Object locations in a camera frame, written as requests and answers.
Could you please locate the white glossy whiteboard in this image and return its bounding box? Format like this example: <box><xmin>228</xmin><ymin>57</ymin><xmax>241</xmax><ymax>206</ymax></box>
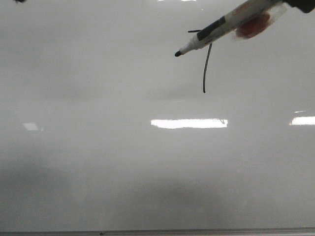
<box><xmin>0</xmin><ymin>0</ymin><xmax>315</xmax><ymax>232</ymax></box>

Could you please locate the white black whiteboard marker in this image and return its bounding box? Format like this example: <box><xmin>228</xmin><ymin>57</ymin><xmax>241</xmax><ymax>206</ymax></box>
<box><xmin>175</xmin><ymin>0</ymin><xmax>276</xmax><ymax>57</ymax></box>

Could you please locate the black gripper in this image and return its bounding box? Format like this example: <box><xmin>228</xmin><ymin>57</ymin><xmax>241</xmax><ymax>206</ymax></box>
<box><xmin>232</xmin><ymin>0</ymin><xmax>315</xmax><ymax>41</ymax></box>

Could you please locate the grey aluminium whiteboard frame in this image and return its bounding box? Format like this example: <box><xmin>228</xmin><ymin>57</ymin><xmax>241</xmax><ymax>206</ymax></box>
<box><xmin>0</xmin><ymin>227</ymin><xmax>315</xmax><ymax>236</ymax></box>

